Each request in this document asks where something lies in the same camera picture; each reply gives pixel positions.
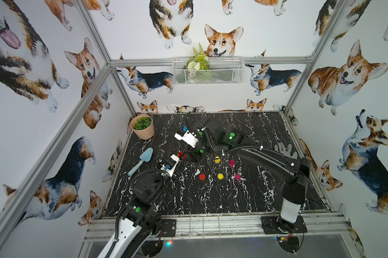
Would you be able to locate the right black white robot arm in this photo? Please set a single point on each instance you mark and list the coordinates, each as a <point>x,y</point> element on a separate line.
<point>294,172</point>

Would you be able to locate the white wire wall basket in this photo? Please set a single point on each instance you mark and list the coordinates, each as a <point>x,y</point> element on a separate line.
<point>209,71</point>

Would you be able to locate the red paint jar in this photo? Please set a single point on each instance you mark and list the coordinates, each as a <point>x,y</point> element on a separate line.
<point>181,155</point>

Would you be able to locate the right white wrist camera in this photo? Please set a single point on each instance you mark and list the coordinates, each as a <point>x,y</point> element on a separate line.
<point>186,136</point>

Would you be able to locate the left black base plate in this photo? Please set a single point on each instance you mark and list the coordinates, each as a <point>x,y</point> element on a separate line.
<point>167,228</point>

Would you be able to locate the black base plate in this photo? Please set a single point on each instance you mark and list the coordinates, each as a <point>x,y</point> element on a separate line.
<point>167,228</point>
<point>277,225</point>

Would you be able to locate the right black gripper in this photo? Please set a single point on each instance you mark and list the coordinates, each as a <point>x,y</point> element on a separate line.
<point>191,151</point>

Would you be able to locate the beige pot with green plant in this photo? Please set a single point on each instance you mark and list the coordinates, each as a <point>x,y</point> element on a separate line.
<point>143,126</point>

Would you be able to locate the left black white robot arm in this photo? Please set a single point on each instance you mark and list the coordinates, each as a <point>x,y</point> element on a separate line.
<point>138,220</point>

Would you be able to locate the green fern plant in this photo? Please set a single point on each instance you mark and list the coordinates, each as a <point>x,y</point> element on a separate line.
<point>198,59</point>

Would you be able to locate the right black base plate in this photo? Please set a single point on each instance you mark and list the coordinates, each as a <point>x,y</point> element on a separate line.
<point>277,225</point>

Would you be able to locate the light blue garden trowel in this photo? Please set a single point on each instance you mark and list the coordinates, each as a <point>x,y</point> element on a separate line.
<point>144,157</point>

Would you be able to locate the grey rubber glove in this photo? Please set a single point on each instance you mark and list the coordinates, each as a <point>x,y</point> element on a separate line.
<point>286,150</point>

